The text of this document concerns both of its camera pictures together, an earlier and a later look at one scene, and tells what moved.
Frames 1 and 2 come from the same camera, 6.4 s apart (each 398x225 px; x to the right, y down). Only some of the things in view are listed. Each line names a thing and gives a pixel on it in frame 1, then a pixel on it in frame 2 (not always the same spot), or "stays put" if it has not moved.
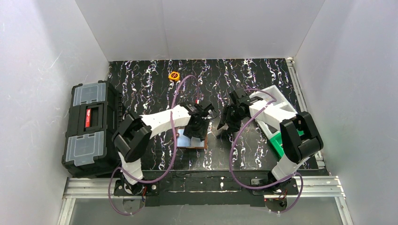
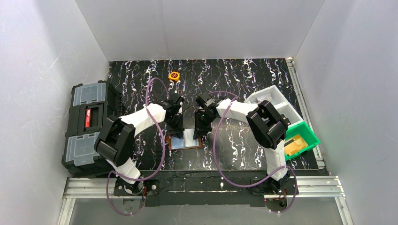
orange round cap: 174,75 stays put
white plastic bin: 281,106 stays put
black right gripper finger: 234,123 → 207,128
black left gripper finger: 190,131 → 175,131
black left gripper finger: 200,131 → 180,131
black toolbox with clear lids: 95,112 stays put
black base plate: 205,188 stays put
